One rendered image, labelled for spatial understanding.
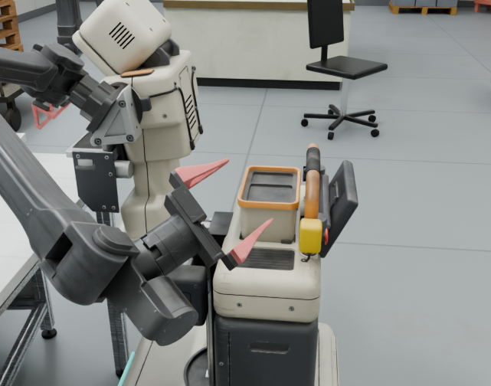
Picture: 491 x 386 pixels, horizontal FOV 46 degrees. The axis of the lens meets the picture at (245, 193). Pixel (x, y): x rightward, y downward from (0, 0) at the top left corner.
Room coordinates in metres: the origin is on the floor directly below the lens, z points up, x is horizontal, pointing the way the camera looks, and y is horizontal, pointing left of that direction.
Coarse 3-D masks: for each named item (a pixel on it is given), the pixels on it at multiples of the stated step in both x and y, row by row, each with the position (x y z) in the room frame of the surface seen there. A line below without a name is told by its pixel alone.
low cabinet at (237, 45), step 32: (192, 0) 5.74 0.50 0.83; (224, 0) 5.72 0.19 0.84; (256, 0) 5.72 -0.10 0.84; (288, 0) 5.72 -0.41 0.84; (352, 0) 5.72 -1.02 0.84; (192, 32) 5.74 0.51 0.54; (224, 32) 5.70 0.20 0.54; (256, 32) 5.67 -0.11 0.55; (288, 32) 5.63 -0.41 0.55; (224, 64) 5.71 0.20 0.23; (256, 64) 5.67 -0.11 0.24; (288, 64) 5.63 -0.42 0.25
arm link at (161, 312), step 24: (96, 240) 0.54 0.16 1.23; (120, 240) 0.55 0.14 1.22; (120, 288) 0.55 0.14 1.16; (144, 288) 0.54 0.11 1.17; (168, 288) 0.55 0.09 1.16; (120, 312) 0.53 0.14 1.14; (144, 312) 0.52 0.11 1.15; (168, 312) 0.52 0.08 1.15; (192, 312) 0.53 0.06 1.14; (144, 336) 0.50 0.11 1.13; (168, 336) 0.52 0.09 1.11
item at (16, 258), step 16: (48, 160) 1.67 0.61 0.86; (64, 160) 1.67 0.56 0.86; (64, 176) 1.55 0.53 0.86; (64, 192) 1.44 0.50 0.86; (0, 208) 1.34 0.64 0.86; (0, 224) 1.26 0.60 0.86; (16, 224) 1.26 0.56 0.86; (0, 240) 1.18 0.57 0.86; (16, 240) 1.18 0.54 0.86; (0, 256) 1.11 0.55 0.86; (16, 256) 1.11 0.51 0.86; (32, 256) 1.12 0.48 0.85; (0, 272) 1.04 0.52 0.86; (16, 272) 1.04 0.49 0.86; (0, 288) 0.98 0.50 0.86; (0, 304) 0.96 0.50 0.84
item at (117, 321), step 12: (84, 204) 1.48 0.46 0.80; (108, 216) 1.65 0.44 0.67; (36, 264) 1.16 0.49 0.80; (12, 300) 1.04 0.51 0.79; (108, 300) 1.66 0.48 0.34; (0, 312) 0.99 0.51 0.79; (108, 312) 1.66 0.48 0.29; (120, 324) 1.65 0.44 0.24; (120, 336) 1.65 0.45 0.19; (120, 348) 1.65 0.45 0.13; (120, 360) 1.66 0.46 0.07; (120, 372) 1.66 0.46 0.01
